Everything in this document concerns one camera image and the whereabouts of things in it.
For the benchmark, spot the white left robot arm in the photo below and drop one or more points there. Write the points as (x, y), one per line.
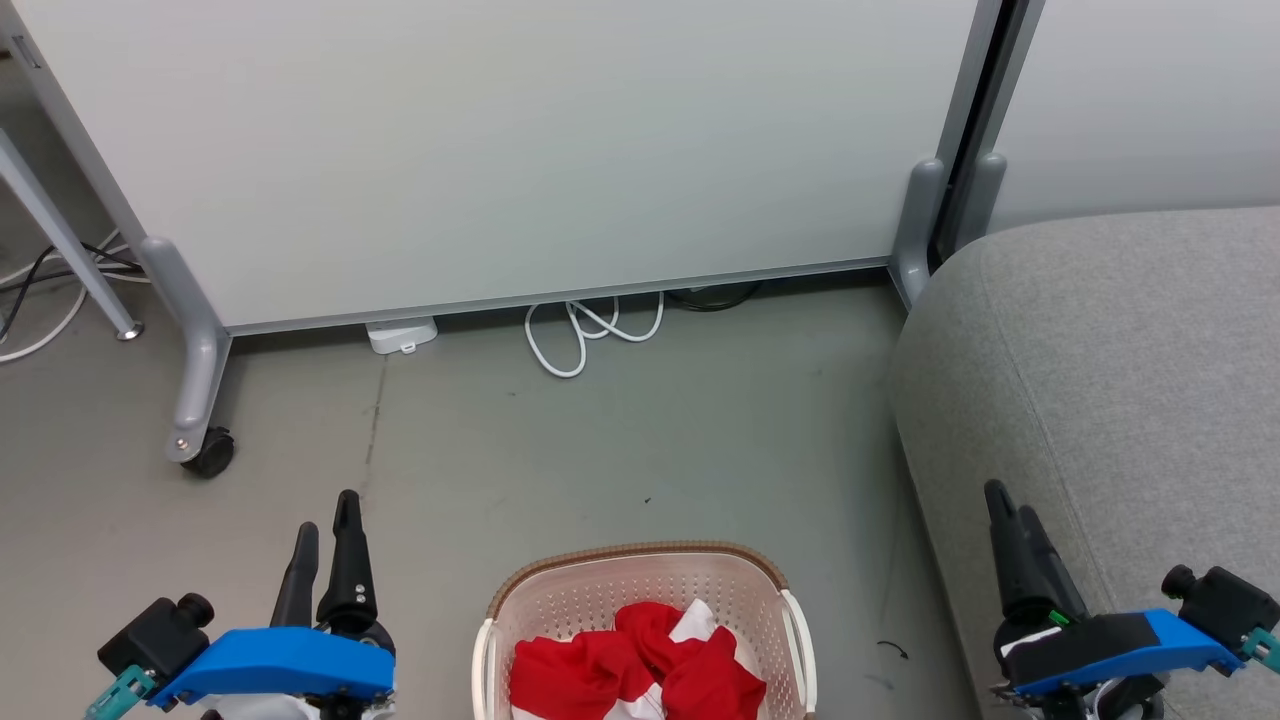
(260, 710)

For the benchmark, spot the beige perforated laundry basket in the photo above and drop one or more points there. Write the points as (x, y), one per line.
(590, 590)

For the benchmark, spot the white power adapter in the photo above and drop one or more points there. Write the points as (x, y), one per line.
(400, 335)

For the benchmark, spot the black caster wheel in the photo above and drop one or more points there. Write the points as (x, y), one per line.
(210, 455)

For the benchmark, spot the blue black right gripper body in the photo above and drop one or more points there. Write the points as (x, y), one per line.
(1095, 650)

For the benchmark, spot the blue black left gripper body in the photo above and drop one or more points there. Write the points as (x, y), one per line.
(290, 665)

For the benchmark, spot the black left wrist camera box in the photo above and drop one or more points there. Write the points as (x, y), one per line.
(155, 635)

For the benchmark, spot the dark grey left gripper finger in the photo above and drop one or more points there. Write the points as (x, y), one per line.
(295, 585)
(350, 570)

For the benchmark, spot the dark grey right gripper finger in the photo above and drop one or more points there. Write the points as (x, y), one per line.
(1055, 580)
(1010, 560)

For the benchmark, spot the grey metal table leg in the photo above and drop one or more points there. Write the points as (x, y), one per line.
(60, 240)

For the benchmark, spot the red hoodie with letters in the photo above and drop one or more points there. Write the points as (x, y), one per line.
(575, 670)

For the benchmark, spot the grey fabric sofa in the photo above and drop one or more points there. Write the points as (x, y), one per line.
(1100, 380)

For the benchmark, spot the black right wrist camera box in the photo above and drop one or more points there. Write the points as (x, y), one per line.
(1225, 600)

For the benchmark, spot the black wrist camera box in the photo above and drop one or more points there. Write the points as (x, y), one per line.
(1225, 600)
(155, 635)

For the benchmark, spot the small black floor scrap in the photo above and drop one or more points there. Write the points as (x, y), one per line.
(892, 646)

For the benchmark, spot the wide white partition panel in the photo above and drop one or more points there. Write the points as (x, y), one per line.
(500, 150)

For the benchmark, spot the narrow white partition panel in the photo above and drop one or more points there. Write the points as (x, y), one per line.
(1150, 100)

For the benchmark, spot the red and white shorts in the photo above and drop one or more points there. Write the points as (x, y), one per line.
(700, 670)

